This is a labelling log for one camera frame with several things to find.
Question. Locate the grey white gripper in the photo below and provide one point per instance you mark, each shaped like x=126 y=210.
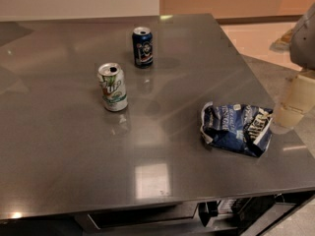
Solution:
x=303 y=46

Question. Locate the blue pepsi can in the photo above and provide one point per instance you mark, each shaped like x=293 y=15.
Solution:
x=142 y=47

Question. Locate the white green 7up can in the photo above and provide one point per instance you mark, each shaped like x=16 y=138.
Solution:
x=112 y=82

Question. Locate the crumpled blue chip bag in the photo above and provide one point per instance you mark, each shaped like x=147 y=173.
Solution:
x=240 y=128

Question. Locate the black device under table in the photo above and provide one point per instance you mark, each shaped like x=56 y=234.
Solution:
x=239 y=213

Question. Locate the metal drawer under table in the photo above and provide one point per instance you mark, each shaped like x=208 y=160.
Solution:
x=100 y=220

